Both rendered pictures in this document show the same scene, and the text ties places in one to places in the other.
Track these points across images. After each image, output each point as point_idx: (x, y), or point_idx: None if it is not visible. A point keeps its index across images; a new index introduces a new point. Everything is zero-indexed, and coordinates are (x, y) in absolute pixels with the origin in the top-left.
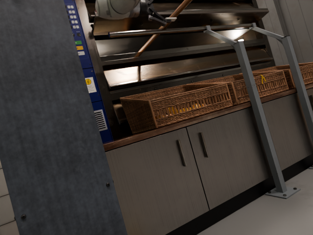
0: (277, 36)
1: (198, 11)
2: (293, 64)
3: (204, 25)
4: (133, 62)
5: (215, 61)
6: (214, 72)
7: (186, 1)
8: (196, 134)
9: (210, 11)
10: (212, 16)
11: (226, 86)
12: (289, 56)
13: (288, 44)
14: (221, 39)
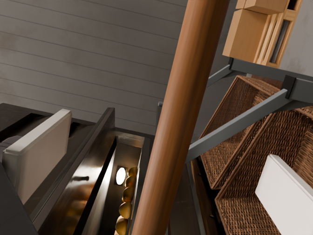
0: (220, 73)
1: (61, 184)
2: (287, 72)
3: (84, 200)
4: None
5: (178, 216)
6: (206, 229)
7: (207, 36)
8: None
9: (75, 164)
10: (83, 169)
11: None
12: (269, 71)
13: (250, 63)
14: (235, 131)
